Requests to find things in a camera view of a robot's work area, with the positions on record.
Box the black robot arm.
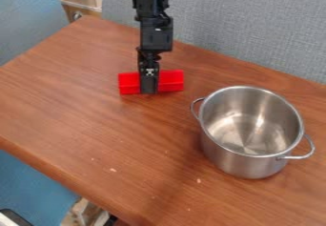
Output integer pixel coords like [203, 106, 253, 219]
[133, 0, 174, 93]

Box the white table leg frame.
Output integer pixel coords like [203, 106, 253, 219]
[60, 198, 110, 226]

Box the red rectangular block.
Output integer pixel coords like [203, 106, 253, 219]
[119, 70, 185, 94]

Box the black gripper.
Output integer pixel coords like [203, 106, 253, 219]
[137, 16, 174, 93]

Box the stainless steel pot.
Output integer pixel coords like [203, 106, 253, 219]
[190, 86, 316, 179]

